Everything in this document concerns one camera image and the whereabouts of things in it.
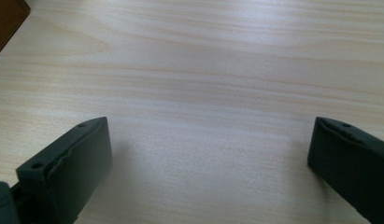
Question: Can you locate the dark brown wooden board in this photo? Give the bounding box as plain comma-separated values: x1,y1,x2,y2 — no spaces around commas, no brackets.
0,0,32,61

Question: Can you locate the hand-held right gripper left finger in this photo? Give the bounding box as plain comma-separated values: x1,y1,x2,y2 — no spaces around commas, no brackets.
10,116,113,224

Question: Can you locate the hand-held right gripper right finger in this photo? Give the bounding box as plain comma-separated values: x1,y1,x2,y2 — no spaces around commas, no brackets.
306,116,384,224

